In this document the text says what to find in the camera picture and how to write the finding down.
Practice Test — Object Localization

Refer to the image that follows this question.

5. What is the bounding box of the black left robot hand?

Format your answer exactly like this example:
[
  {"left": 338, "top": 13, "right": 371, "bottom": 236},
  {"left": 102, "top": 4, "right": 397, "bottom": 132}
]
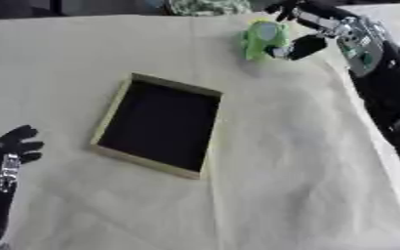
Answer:
[{"left": 0, "top": 124, "right": 47, "bottom": 165}]

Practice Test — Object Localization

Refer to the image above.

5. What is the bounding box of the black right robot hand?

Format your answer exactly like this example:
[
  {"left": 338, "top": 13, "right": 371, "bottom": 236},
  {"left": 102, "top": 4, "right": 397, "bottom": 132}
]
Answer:
[{"left": 262, "top": 0, "right": 361, "bottom": 62}]

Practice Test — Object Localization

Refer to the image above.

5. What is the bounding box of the green soft toy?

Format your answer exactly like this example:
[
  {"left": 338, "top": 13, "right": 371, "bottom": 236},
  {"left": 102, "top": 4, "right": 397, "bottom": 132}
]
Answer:
[{"left": 239, "top": 19, "right": 295, "bottom": 63}]

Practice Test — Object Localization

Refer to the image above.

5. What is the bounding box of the tan box with black inside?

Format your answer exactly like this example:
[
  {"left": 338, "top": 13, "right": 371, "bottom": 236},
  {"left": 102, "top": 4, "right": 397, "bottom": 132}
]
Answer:
[{"left": 89, "top": 72, "right": 224, "bottom": 181}]

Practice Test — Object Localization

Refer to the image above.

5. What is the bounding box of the green patterned object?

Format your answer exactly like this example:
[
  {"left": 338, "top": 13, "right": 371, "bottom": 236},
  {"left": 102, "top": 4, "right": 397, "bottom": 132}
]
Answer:
[{"left": 160, "top": 0, "right": 255, "bottom": 18}]

